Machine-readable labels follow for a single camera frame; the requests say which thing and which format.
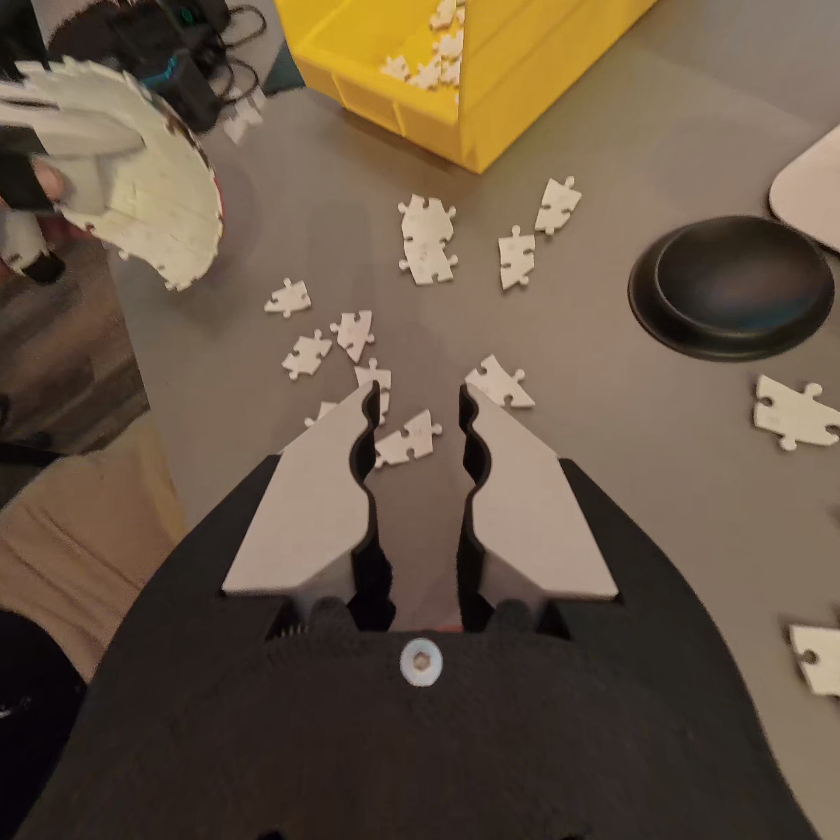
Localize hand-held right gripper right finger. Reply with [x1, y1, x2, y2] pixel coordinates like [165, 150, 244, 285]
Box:
[457, 384, 621, 634]

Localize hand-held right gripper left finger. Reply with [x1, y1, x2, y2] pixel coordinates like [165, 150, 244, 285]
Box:
[222, 381, 396, 632]

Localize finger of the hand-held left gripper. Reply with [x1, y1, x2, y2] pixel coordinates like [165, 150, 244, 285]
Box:
[0, 98, 147, 160]

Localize assembled white puzzle ball section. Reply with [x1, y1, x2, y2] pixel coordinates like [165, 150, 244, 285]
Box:
[20, 56, 225, 293]

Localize yellow plastic bin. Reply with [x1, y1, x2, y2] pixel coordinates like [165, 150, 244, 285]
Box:
[272, 0, 658, 175]

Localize scattered loose puzzle pieces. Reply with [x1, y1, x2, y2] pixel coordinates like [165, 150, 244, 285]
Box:
[264, 277, 537, 469]

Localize small joined puzzle bit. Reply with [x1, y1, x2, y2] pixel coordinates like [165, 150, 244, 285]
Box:
[497, 225, 537, 291]

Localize white puzzle piece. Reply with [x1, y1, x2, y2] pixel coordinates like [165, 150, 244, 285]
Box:
[786, 623, 840, 698]
[752, 374, 840, 452]

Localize three-piece joined puzzle strip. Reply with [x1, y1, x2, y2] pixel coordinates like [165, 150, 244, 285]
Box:
[397, 193, 459, 287]

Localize two-piece joined puzzle strip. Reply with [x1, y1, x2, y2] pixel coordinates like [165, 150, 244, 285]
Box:
[533, 176, 583, 237]

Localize person's left hand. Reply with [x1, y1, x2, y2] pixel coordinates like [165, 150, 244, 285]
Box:
[33, 161, 74, 204]

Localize black portable power station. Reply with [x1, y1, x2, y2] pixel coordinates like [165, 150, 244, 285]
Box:
[157, 0, 232, 42]
[140, 49, 222, 134]

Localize black flat pad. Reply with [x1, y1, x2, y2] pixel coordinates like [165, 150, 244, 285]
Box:
[262, 38, 307, 94]

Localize person's black top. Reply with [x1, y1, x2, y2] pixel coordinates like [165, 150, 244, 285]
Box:
[0, 609, 89, 840]

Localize white flat rounded object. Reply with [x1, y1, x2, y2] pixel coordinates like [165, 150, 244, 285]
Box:
[768, 121, 840, 255]

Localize black cable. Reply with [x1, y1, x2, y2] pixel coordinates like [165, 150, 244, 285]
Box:
[206, 5, 271, 109]

